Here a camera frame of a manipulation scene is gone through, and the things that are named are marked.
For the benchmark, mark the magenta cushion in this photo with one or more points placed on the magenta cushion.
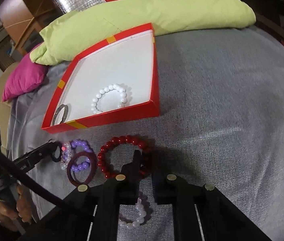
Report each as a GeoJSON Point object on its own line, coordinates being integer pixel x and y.
{"type": "Point", "coordinates": [26, 77]}

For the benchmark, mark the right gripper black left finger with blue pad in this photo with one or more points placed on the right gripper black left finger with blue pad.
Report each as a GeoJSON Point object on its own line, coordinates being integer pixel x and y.
{"type": "Point", "coordinates": [123, 186]}

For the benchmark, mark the brown wooden cabinet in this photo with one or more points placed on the brown wooden cabinet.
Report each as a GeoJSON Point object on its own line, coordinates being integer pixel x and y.
{"type": "Point", "coordinates": [21, 18]}

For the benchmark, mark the grey metal bangle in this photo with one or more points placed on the grey metal bangle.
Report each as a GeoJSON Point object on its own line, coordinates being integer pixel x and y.
{"type": "Point", "coordinates": [60, 114]}

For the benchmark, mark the dark maroon bangle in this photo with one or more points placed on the dark maroon bangle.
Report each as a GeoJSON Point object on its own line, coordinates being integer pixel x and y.
{"type": "Point", "coordinates": [93, 168]}

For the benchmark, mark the person's left hand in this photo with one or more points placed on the person's left hand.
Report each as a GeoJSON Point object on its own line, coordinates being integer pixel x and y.
{"type": "Point", "coordinates": [23, 210]}

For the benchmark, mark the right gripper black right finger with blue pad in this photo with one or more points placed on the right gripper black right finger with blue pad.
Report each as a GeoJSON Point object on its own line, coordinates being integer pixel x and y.
{"type": "Point", "coordinates": [166, 185]}

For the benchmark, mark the light green pillow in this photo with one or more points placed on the light green pillow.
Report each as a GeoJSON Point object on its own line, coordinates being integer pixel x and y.
{"type": "Point", "coordinates": [74, 32]}

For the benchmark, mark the grey bed blanket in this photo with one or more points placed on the grey bed blanket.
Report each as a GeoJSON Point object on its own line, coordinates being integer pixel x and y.
{"type": "Point", "coordinates": [221, 97]}

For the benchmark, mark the red shallow jewelry box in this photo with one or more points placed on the red shallow jewelry box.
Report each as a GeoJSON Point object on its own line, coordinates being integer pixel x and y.
{"type": "Point", "coordinates": [113, 81]}

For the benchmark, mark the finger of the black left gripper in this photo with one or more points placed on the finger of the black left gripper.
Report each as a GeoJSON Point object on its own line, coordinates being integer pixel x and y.
{"type": "Point", "coordinates": [29, 160]}

